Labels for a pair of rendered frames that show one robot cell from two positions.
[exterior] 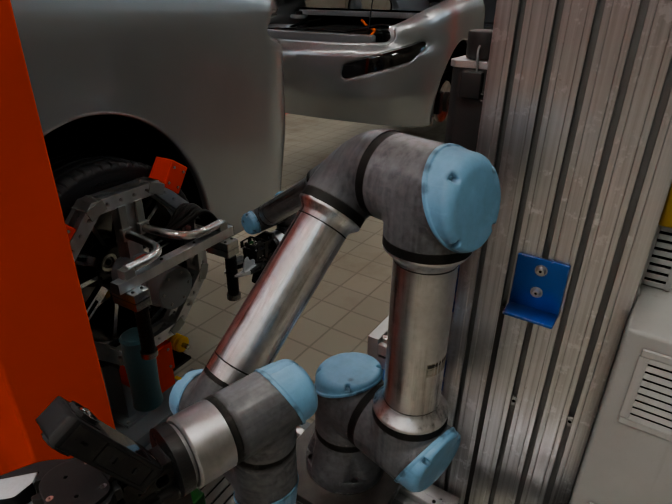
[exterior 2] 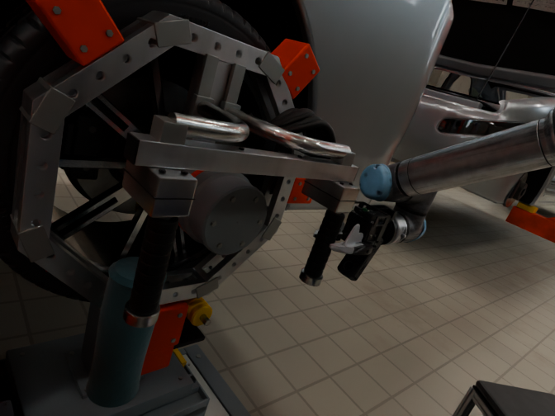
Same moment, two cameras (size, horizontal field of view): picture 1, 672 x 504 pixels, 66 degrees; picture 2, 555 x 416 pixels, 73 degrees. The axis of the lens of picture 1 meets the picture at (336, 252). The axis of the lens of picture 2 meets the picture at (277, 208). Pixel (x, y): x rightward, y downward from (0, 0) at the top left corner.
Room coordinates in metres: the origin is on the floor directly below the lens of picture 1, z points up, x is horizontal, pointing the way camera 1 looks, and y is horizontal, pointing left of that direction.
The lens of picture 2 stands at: (0.73, 0.29, 1.08)
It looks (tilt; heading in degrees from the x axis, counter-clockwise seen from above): 18 degrees down; 12
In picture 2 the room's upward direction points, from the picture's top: 19 degrees clockwise
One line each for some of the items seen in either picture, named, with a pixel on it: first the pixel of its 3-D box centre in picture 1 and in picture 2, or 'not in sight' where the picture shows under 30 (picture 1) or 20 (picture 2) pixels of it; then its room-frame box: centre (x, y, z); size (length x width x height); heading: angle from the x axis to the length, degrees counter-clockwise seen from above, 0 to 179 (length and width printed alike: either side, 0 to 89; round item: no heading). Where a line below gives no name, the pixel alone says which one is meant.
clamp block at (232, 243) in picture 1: (222, 245); (329, 190); (1.41, 0.35, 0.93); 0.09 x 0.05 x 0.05; 60
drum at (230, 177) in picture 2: (151, 278); (205, 196); (1.33, 0.55, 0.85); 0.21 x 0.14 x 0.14; 60
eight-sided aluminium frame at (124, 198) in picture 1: (135, 272); (186, 181); (1.37, 0.61, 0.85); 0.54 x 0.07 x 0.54; 150
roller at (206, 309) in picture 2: (158, 333); (178, 287); (1.52, 0.64, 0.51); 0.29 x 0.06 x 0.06; 60
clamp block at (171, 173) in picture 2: (131, 294); (158, 182); (1.12, 0.52, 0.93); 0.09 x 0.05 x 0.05; 60
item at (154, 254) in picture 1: (125, 240); (195, 92); (1.22, 0.56, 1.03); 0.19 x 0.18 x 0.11; 60
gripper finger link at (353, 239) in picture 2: (245, 265); (350, 237); (1.41, 0.28, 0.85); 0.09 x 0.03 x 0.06; 158
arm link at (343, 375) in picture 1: (350, 396); not in sight; (0.70, -0.03, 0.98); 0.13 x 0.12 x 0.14; 43
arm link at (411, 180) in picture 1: (416, 331); not in sight; (0.60, -0.12, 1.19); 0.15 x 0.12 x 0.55; 43
